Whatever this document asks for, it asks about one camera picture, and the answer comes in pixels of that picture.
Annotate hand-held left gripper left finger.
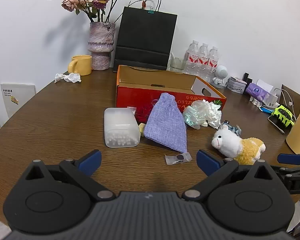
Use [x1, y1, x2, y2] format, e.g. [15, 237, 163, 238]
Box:
[24, 149, 115, 202]

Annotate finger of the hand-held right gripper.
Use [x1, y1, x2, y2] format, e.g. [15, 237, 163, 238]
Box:
[277, 152, 300, 166]
[270, 165, 300, 180]

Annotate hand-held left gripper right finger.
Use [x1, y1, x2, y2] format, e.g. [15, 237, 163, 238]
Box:
[182, 149, 274, 202]

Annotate clear packet with dark disc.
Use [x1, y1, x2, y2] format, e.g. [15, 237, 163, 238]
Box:
[165, 152, 192, 165]

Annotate white yellow alpaca plush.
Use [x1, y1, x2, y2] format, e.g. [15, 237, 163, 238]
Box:
[211, 125, 266, 165]

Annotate clear crinkled wrapper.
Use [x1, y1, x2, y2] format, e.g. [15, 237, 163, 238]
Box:
[220, 120, 242, 137]

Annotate clear cotton swab container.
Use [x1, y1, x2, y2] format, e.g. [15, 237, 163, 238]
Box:
[104, 107, 141, 148]

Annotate white plastic bags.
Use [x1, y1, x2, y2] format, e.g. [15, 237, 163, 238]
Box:
[182, 102, 208, 130]

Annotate large white tissue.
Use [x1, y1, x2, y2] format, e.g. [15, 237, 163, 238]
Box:
[201, 100, 222, 128]

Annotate purple cloth pouch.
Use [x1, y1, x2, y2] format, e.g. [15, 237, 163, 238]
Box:
[143, 92, 188, 153]

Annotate red orange cardboard box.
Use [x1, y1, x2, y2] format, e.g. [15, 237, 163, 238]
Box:
[116, 65, 227, 125]

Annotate silver phone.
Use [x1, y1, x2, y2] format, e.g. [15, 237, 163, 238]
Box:
[267, 116, 286, 134]

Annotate neon yellow black gadget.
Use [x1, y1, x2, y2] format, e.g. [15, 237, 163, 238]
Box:
[271, 104, 296, 128]

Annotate wooden stand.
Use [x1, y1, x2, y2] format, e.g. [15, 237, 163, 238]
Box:
[281, 84, 300, 117]

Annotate white charger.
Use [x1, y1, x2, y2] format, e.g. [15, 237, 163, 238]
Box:
[265, 92, 280, 107]

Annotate purple wet wipes pack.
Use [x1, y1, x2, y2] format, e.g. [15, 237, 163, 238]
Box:
[245, 82, 270, 100]

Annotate white tissue sheet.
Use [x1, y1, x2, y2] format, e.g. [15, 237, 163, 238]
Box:
[256, 79, 274, 93]

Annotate small tissue pack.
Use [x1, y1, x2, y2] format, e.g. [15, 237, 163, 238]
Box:
[225, 76, 248, 94]

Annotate white robot figure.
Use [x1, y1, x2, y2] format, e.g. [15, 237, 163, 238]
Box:
[212, 65, 229, 89]

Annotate yellow mug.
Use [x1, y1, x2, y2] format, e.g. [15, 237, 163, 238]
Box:
[67, 55, 93, 76]

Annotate clear water bottle red label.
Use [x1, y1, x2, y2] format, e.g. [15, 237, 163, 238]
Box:
[197, 43, 211, 79]
[185, 40, 199, 77]
[208, 46, 219, 82]

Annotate clear glass cup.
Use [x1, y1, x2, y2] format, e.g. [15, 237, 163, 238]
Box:
[169, 56, 185, 73]

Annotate mottled purple ceramic vase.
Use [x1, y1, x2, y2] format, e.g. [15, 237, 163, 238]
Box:
[87, 22, 115, 71]

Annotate black paper bag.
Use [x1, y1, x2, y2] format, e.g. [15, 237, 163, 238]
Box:
[114, 0, 178, 71]

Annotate white cable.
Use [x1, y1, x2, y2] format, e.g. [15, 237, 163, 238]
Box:
[272, 87, 297, 117]

